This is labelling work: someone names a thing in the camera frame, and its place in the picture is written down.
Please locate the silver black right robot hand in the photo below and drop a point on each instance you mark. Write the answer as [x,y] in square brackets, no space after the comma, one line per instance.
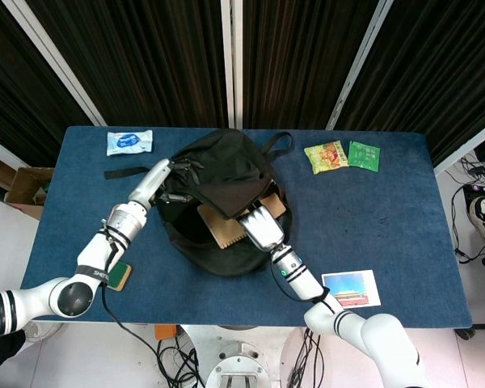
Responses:
[262,228]

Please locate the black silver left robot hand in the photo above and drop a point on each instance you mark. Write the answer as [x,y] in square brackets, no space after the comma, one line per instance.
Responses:
[151,182]

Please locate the brown spiral notebook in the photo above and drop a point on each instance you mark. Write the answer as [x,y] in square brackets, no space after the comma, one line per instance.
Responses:
[218,226]

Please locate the black fabric backpack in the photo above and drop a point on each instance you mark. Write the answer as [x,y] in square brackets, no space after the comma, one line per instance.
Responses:
[226,178]

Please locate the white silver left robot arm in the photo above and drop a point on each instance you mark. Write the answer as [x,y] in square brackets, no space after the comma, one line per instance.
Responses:
[93,250]

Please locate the round white robot base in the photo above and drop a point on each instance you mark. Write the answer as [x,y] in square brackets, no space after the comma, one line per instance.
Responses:
[236,363]

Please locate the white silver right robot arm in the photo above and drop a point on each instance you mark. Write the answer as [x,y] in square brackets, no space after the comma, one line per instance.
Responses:
[299,275]

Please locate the white blue wet wipes pack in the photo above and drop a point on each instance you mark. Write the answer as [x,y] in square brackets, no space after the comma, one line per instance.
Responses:
[129,142]

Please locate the yellow snack packet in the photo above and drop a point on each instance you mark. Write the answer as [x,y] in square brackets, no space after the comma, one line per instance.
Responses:
[326,157]

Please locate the green yellow board eraser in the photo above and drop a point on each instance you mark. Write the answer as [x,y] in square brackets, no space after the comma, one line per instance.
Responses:
[121,277]

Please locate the blue table cloth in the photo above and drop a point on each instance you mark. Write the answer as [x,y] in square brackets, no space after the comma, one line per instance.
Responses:
[368,222]

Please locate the postcard with palace photo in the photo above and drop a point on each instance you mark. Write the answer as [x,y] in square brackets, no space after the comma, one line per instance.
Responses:
[353,287]

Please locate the dark brown pleated curtain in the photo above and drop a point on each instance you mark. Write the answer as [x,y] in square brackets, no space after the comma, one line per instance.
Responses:
[436,68]
[20,89]
[145,60]
[299,60]

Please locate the green packet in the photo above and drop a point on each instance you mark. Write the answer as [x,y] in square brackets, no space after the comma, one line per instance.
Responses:
[364,157]

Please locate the brown cardboard box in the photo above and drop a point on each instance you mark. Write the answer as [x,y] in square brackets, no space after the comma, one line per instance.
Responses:
[24,190]

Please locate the small orange box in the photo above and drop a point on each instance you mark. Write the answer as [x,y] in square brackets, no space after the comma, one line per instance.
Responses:
[165,332]

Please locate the black cloth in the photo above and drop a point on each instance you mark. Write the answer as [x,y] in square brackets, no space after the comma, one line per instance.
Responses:
[2,349]

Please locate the white upright frame post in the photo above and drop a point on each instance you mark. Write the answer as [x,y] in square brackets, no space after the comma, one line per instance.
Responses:
[231,60]

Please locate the white slanted frame post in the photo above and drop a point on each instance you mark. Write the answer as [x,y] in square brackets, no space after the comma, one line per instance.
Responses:
[355,68]
[56,60]
[469,145]

